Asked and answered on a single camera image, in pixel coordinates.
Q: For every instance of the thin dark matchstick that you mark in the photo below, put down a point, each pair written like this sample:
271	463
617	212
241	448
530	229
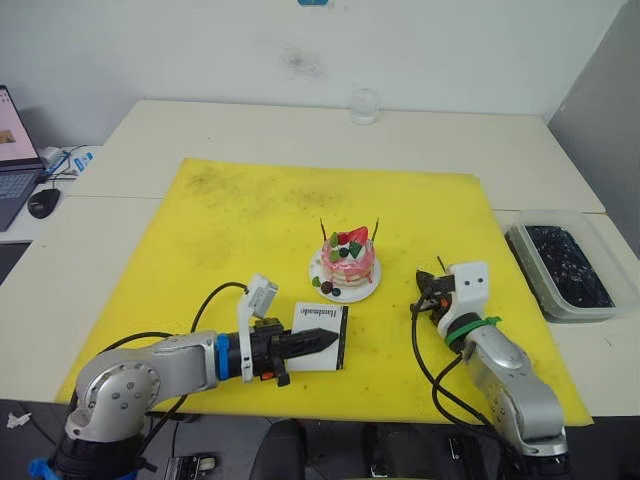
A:
440	264

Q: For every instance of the open laptop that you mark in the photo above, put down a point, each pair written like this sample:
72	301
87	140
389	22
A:
12	170

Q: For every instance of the thin dark candle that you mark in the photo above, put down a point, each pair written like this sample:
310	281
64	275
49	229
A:
376	227
324	229

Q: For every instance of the black computer mouse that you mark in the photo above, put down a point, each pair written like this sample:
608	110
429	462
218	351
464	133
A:
44	202

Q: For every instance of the blue tape on robot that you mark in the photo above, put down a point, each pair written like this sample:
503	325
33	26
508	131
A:
42	467

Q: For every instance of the green zip tie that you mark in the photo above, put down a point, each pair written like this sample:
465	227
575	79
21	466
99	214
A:
472	327

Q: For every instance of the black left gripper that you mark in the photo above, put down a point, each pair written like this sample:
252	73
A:
264	350

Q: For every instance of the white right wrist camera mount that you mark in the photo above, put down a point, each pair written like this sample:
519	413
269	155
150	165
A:
467	292

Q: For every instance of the clear plastic container dark contents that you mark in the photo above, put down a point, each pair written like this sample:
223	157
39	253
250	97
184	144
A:
565	265

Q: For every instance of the clear glass jar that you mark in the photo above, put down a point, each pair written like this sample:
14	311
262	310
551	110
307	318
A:
363	105

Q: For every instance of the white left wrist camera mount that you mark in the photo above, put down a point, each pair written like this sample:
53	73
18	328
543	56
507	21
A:
255	300

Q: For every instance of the white and black matchbox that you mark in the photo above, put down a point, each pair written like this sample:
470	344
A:
320	320

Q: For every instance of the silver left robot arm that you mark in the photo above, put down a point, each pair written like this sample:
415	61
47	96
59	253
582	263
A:
130	382

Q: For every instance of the yellow foam mat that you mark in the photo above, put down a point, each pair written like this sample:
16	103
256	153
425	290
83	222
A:
250	225

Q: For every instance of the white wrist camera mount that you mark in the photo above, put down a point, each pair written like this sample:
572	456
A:
467	292
255	300

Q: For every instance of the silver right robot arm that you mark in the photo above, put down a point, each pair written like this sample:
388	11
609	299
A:
510	385

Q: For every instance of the small white plate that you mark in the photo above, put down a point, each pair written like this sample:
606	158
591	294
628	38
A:
367	287

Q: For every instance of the pink fruit-topped cake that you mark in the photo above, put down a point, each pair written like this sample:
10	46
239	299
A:
347	260

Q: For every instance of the blue object on wall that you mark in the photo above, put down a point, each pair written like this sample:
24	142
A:
311	2

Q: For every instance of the white adapter with blue label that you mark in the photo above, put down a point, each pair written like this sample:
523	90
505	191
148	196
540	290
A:
75	160

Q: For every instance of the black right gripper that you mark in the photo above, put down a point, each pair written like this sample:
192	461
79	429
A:
444	295

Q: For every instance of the crumpled white paper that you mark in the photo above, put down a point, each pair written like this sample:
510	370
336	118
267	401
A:
17	421

